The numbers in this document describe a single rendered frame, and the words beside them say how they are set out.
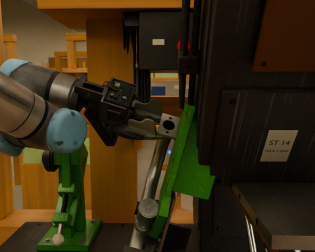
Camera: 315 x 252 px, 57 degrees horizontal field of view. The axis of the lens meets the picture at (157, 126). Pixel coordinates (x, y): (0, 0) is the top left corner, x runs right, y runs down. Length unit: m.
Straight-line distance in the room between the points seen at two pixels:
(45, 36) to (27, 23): 0.80
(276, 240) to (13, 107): 0.38
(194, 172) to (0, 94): 0.33
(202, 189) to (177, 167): 0.07
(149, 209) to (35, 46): 11.38
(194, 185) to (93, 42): 0.55
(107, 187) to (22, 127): 0.52
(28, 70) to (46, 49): 10.99
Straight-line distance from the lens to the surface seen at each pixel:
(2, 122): 0.47
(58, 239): 0.77
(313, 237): 0.41
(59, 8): 0.83
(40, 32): 11.80
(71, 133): 0.49
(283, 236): 0.39
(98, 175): 0.94
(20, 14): 12.23
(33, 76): 0.63
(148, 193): 0.67
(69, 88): 0.61
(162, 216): 0.52
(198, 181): 0.54
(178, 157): 0.52
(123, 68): 0.89
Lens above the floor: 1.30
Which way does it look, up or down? 7 degrees down
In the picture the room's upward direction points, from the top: straight up
